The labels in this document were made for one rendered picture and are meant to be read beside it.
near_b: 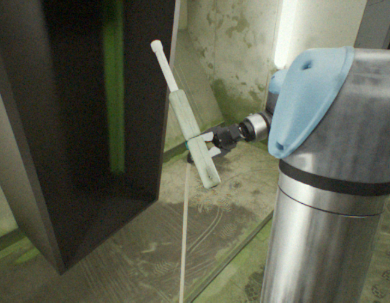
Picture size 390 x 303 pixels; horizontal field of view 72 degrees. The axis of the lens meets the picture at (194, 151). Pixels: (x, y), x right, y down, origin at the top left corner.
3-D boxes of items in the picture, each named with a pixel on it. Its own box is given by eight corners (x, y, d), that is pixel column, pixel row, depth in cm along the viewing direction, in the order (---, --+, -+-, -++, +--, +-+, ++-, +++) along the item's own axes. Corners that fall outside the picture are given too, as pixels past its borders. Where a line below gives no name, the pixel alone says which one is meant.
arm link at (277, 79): (310, 67, 80) (300, 100, 89) (270, 65, 82) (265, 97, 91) (313, 86, 74) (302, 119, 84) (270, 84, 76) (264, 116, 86)
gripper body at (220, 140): (216, 157, 91) (247, 144, 94) (222, 152, 83) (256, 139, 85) (207, 136, 92) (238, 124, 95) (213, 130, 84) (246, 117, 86)
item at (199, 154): (209, 188, 98) (223, 183, 75) (197, 193, 97) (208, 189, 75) (161, 70, 105) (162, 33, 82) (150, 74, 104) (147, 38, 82)
